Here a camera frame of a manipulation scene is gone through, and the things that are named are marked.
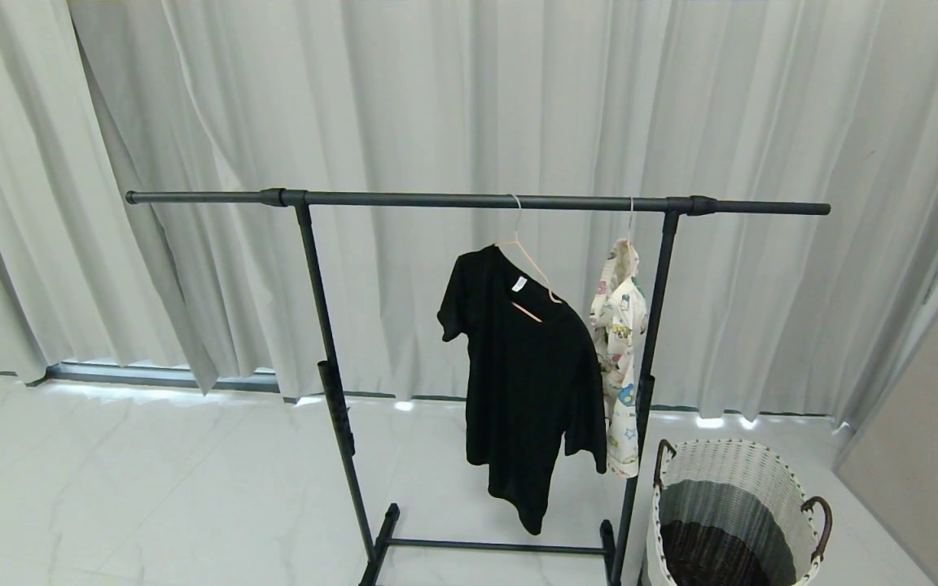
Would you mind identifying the white laundry basket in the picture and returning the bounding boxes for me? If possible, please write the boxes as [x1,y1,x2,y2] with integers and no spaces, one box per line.
[642,439,834,586]

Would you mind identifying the white curtain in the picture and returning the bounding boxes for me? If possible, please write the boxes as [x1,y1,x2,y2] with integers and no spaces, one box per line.
[0,0,938,428]

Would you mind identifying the black clothes rack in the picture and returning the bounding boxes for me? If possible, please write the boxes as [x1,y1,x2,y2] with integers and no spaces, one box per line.
[125,188,832,586]

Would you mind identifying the window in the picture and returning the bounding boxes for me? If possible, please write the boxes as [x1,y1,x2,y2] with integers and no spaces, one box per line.
[0,361,832,418]

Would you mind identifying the black t-shirt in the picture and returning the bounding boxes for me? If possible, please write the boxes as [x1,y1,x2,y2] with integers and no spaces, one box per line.
[437,244,608,536]

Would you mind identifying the cream printed garment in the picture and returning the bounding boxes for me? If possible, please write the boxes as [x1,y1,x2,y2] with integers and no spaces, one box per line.
[589,238,649,479]

